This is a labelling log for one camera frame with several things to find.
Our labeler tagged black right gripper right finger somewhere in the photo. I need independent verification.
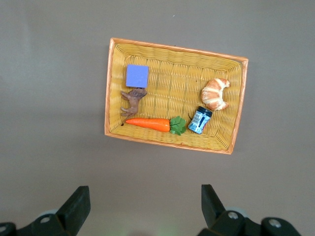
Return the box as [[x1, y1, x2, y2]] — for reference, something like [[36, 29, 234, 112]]
[[196, 183, 303, 236]]

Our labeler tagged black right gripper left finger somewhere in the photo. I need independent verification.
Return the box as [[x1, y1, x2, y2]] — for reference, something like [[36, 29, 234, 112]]
[[0, 185, 91, 236]]

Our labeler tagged small blue drink can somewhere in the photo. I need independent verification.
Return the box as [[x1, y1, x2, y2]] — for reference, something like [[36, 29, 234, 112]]
[[187, 106, 213, 135]]

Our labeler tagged orange toy carrot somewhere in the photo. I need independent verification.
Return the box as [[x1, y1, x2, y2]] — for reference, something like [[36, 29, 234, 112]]
[[125, 116, 187, 136]]

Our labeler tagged toy croissant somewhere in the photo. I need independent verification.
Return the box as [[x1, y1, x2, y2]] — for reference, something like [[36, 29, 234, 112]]
[[201, 78, 231, 112]]

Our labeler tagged yellow wicker basket orange rim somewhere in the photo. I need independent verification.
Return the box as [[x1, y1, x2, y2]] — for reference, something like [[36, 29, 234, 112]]
[[104, 37, 249, 155]]

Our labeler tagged brown toy lion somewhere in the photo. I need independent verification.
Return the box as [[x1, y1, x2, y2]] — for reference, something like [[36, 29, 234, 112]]
[[120, 88, 149, 118]]

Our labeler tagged purple foam cube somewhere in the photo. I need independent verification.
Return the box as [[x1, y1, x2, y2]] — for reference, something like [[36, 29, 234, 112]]
[[125, 64, 150, 89]]

